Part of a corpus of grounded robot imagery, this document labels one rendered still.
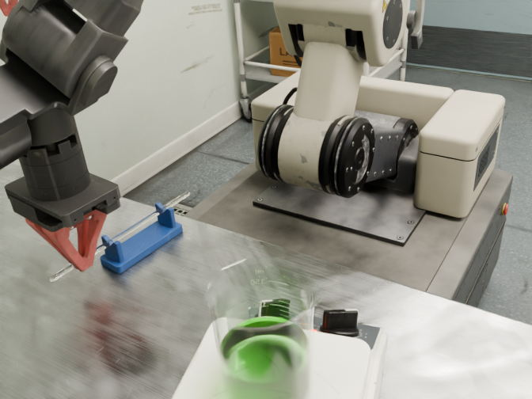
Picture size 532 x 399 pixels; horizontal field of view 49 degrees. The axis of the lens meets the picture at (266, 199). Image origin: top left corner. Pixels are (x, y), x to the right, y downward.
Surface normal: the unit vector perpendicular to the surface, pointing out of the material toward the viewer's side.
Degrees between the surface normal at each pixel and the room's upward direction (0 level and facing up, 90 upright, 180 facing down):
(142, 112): 90
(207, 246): 0
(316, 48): 64
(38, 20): 54
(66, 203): 0
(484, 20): 90
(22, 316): 0
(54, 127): 90
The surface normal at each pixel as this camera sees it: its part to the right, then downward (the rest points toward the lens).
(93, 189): -0.07, -0.85
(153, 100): 0.85, 0.23
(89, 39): -0.11, 0.16
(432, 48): -0.52, 0.47
